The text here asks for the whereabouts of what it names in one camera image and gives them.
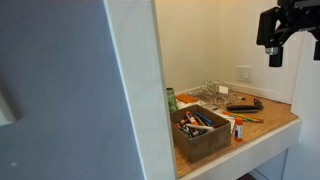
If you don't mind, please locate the white wall socket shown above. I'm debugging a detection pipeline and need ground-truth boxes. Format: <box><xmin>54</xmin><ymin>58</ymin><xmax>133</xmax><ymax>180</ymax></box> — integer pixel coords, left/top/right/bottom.
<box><xmin>236</xmin><ymin>65</ymin><xmax>253</xmax><ymax>83</ymax></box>

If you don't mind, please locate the small white card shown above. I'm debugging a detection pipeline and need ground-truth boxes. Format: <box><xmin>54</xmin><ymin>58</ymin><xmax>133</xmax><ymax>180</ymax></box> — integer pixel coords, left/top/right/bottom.
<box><xmin>213</xmin><ymin>109</ymin><xmax>237</xmax><ymax>135</ymax></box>

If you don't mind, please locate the orange white marker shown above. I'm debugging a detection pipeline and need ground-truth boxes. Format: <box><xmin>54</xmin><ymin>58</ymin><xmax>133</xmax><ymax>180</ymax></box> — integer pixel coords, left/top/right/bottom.
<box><xmin>184</xmin><ymin>110</ymin><xmax>200</xmax><ymax>127</ymax></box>

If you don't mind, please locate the orange capped glue stick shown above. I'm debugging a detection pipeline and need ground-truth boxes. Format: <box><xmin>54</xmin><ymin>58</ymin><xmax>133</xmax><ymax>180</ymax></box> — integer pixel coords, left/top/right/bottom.
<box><xmin>233</xmin><ymin>117</ymin><xmax>244</xmax><ymax>143</ymax></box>

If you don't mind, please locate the flat orange block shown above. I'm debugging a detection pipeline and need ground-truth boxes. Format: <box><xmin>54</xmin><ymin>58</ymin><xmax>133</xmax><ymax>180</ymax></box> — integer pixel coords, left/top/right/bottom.
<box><xmin>175</xmin><ymin>94</ymin><xmax>200</xmax><ymax>105</ymax></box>

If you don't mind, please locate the white side panel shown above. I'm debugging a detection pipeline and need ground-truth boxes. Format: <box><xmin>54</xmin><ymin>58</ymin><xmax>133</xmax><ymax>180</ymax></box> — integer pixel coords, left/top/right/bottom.
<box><xmin>0</xmin><ymin>0</ymin><xmax>178</xmax><ymax>180</ymax></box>

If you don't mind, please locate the white power adapter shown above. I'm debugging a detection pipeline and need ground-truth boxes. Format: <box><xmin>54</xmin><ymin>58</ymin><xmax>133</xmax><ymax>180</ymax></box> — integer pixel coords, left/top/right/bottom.
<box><xmin>217</xmin><ymin>85</ymin><xmax>230</xmax><ymax>95</ymax></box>

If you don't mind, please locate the yellow pencil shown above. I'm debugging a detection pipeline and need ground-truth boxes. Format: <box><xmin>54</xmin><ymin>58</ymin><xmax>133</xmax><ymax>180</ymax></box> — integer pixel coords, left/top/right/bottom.
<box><xmin>233</xmin><ymin>113</ymin><xmax>266</xmax><ymax>123</ymax></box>

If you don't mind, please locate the brown cardboard box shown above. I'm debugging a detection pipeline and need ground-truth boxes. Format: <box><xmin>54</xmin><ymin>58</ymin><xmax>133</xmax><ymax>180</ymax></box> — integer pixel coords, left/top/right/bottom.
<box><xmin>169</xmin><ymin>104</ymin><xmax>232</xmax><ymax>165</ymax></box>

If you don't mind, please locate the white pen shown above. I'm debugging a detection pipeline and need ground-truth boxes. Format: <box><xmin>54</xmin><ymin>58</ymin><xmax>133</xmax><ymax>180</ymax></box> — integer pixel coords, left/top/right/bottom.
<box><xmin>184</xmin><ymin>123</ymin><xmax>215</xmax><ymax>132</ymax></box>

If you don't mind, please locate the long black and grey object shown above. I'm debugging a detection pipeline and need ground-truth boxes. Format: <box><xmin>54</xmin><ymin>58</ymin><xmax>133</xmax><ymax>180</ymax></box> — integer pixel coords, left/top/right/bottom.
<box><xmin>226</xmin><ymin>104</ymin><xmax>260</xmax><ymax>114</ymax></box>

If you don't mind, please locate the blue marker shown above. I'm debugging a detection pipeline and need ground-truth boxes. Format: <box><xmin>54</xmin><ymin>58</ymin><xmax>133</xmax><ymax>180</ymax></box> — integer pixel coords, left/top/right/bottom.
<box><xmin>194</xmin><ymin>111</ymin><xmax>215</xmax><ymax>127</ymax></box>

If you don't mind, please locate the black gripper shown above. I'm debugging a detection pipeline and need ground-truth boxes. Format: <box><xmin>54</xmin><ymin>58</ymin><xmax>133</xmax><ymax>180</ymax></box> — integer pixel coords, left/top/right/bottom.
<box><xmin>256</xmin><ymin>0</ymin><xmax>320</xmax><ymax>68</ymax></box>

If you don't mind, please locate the green glass jar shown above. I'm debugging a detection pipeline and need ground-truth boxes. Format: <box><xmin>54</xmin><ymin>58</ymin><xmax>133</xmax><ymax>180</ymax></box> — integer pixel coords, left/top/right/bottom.
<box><xmin>165</xmin><ymin>87</ymin><xmax>179</xmax><ymax>114</ymax></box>

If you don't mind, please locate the white tangled cable bundle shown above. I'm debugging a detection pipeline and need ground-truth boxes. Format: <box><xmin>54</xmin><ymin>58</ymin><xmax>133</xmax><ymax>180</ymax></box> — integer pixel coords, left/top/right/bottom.
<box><xmin>190</xmin><ymin>79</ymin><xmax>246</xmax><ymax>108</ymax></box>

